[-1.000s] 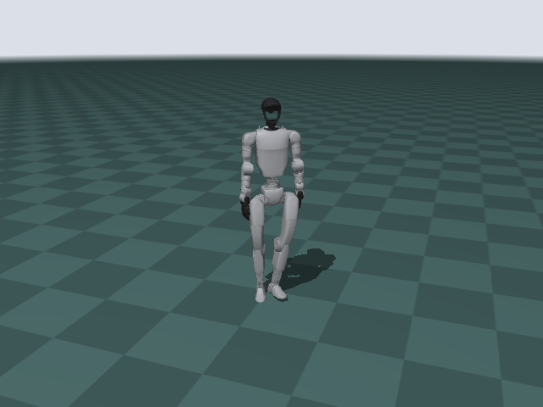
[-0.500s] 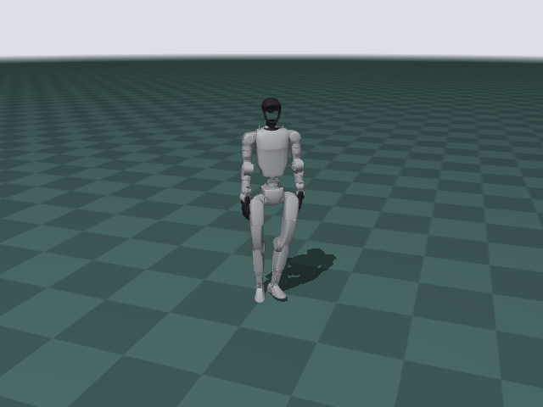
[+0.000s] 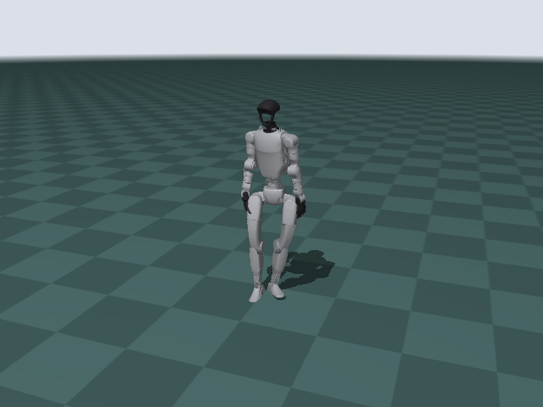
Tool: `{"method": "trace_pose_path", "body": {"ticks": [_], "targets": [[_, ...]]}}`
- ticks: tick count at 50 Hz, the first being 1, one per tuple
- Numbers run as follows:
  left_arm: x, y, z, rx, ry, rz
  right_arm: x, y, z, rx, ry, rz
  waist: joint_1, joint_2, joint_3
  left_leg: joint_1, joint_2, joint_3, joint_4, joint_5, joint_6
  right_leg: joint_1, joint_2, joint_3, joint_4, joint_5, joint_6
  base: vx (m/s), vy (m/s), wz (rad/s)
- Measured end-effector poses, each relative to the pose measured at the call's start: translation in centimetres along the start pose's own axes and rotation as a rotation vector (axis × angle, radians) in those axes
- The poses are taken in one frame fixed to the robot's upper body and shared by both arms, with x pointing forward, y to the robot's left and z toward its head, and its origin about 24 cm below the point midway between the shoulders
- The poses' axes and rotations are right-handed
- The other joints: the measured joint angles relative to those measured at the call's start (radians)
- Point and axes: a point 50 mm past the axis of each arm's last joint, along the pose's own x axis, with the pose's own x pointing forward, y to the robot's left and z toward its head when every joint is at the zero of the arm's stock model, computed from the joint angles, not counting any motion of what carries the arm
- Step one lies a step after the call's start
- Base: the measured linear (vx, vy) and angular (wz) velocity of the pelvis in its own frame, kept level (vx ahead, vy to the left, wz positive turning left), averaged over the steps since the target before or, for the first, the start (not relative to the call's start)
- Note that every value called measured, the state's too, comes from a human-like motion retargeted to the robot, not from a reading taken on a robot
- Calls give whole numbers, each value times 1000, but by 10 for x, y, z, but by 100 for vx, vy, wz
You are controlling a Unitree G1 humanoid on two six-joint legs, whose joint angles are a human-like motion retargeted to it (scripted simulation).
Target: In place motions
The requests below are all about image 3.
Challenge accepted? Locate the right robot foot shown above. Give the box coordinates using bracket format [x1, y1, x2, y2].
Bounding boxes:
[249, 283, 266, 302]

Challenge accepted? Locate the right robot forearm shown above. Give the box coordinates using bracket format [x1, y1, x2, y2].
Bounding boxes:
[241, 162, 254, 197]

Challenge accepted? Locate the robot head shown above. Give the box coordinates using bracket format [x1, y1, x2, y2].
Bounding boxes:
[257, 99, 281, 133]

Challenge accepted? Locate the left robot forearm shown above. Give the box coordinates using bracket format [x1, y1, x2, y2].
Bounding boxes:
[291, 166, 305, 203]

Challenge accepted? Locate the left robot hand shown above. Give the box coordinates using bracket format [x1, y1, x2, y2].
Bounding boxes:
[295, 197, 305, 219]

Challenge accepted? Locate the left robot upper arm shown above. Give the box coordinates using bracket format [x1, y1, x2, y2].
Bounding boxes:
[282, 133, 299, 176]

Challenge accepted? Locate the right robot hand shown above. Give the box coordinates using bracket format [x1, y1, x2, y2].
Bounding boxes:
[242, 192, 251, 214]

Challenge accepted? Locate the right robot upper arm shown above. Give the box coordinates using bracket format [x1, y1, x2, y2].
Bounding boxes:
[244, 131, 257, 171]

